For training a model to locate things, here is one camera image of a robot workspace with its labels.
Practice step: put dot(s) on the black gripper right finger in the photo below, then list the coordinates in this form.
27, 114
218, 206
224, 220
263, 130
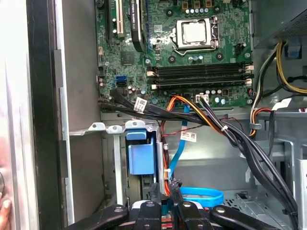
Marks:
189, 218

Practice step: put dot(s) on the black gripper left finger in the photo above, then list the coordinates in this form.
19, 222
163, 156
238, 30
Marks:
148, 218

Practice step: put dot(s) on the hard disk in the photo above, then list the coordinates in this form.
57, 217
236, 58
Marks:
140, 158

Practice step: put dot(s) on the metal disk bay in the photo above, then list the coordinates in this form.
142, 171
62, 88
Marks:
118, 167

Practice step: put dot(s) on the person's hand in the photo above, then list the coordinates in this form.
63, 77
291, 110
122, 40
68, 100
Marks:
4, 213

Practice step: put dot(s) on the black PC case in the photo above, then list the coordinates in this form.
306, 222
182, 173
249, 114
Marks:
43, 95

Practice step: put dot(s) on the metal socket cover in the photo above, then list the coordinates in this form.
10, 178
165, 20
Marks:
179, 33

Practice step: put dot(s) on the silver CPU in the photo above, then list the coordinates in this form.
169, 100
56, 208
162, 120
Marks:
194, 32

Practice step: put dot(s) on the CPU socket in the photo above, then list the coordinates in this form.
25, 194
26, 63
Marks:
214, 31

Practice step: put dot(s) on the green motherboard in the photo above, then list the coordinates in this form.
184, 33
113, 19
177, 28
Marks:
227, 31

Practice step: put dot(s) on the black graphics card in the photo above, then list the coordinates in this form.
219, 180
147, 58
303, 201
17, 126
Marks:
136, 24

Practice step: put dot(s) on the black expansion slot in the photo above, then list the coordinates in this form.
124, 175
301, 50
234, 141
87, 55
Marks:
109, 24

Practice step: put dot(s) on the white expansion slot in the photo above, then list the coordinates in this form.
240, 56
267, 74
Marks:
120, 19

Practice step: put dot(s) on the grey power supply unit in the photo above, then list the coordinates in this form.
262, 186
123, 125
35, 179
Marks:
275, 14

